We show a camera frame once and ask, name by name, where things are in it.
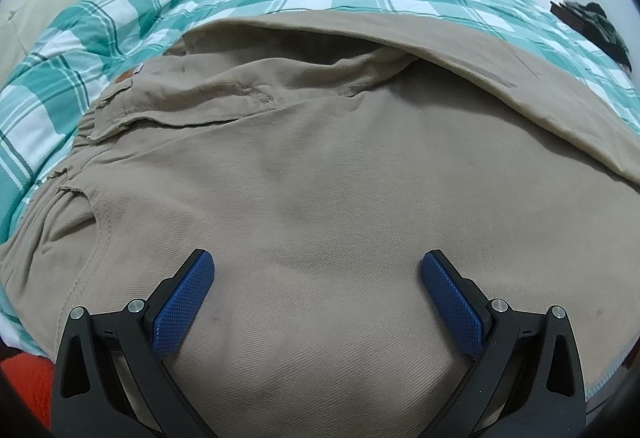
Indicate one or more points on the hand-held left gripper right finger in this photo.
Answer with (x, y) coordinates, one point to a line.
(454, 303)

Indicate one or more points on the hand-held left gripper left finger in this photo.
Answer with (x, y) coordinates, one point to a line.
(184, 299)

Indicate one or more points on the khaki pants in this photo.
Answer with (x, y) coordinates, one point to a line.
(320, 167)

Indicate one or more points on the person's orange clothing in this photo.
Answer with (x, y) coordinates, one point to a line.
(25, 388)

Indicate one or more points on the dark wooden nightstand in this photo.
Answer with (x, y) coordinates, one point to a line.
(562, 15)

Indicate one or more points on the dark clothes pile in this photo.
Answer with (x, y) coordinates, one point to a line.
(602, 27)

